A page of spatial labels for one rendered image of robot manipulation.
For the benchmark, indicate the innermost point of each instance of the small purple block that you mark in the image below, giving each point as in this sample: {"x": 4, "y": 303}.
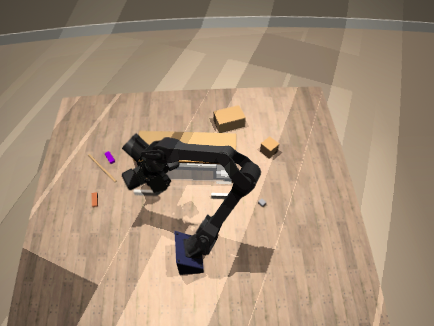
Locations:
{"x": 109, "y": 157}

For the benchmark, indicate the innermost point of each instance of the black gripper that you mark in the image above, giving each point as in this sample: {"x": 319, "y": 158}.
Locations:
{"x": 134, "y": 178}

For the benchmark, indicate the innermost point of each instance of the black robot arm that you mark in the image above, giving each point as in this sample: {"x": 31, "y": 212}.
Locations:
{"x": 169, "y": 150}

